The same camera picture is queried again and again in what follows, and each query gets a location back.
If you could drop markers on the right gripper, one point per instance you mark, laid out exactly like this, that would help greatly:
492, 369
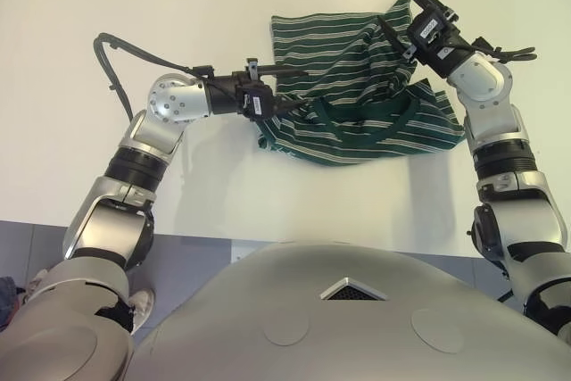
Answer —
452, 53

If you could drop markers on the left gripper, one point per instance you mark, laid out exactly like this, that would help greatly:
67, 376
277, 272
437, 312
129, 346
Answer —
223, 95

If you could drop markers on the green striped T-shirt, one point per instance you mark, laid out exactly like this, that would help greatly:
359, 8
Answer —
339, 68

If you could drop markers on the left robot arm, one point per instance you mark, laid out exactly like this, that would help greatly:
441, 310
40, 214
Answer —
102, 229

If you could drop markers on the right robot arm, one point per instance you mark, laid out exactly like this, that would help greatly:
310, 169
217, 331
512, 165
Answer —
513, 202

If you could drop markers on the robot body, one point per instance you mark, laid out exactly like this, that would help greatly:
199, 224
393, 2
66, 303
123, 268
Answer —
339, 336

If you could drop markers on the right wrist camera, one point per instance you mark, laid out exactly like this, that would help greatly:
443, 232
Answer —
428, 28

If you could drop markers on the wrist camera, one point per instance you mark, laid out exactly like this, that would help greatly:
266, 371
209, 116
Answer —
256, 102
428, 28

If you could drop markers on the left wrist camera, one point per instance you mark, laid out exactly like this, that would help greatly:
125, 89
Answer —
256, 102

